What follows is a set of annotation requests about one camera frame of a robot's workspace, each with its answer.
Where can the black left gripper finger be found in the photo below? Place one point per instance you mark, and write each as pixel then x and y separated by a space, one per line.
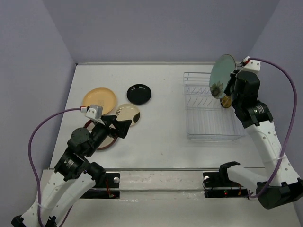
pixel 108 120
pixel 122 128

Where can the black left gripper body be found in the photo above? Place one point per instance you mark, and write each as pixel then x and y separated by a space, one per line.
pixel 101 132

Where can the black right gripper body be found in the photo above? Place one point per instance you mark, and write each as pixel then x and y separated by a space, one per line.
pixel 229 89

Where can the red rimmed white plate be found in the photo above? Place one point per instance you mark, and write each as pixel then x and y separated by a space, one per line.
pixel 107 143

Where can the cream plate with black motif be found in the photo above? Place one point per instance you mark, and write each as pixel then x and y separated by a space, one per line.
pixel 128 112

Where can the pale orange plate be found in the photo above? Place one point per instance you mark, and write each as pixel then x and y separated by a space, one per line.
pixel 101 96

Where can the teal flower plate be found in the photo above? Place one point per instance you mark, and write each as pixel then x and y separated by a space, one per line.
pixel 220 75

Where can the black glossy plate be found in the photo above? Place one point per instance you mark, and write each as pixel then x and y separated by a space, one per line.
pixel 139 94

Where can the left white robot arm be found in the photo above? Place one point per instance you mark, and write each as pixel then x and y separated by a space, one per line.
pixel 73 175

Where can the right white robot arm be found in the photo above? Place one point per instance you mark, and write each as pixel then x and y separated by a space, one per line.
pixel 282 185

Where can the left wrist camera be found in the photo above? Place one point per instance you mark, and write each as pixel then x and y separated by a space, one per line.
pixel 94 112

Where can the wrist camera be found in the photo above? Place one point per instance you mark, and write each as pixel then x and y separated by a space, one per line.
pixel 94 112
pixel 250 65

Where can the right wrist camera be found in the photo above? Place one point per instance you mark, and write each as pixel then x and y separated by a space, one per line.
pixel 250 65

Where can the white wire dish rack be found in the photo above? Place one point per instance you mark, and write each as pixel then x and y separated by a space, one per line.
pixel 206 119

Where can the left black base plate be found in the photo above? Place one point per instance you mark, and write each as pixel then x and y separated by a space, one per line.
pixel 108 189

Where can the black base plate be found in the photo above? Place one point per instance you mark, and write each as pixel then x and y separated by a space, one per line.
pixel 108 189
pixel 215 187

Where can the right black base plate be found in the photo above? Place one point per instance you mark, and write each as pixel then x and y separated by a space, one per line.
pixel 215 187

